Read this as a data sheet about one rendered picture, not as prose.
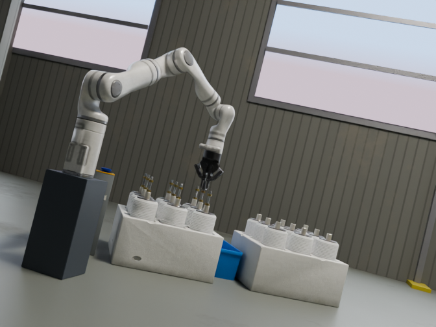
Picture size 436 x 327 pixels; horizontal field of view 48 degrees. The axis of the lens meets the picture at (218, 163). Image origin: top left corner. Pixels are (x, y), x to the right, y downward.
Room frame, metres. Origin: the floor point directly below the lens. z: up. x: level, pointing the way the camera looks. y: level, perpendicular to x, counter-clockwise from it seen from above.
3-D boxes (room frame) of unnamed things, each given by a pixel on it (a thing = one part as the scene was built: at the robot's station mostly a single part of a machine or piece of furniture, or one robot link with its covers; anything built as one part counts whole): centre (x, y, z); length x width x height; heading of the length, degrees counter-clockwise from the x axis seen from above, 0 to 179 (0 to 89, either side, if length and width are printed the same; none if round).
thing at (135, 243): (2.03, 0.15, 0.09); 0.39 x 0.39 x 0.18; 14
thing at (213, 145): (2.04, 0.04, 0.53); 0.11 x 0.09 x 0.06; 165
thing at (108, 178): (1.89, 0.41, 0.16); 0.07 x 0.07 x 0.31; 14
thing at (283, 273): (2.16, -0.38, 0.09); 0.39 x 0.39 x 0.18; 14
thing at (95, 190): (1.53, 0.41, 0.15); 0.14 x 0.14 x 0.30; 76
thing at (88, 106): (1.53, 0.41, 0.54); 0.09 x 0.09 x 0.17; 66
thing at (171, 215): (1.92, 0.12, 0.16); 0.10 x 0.10 x 0.18
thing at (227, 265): (2.18, -0.10, 0.06); 0.30 x 0.11 x 0.12; 15
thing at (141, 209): (1.89, 0.23, 0.16); 0.10 x 0.10 x 0.18
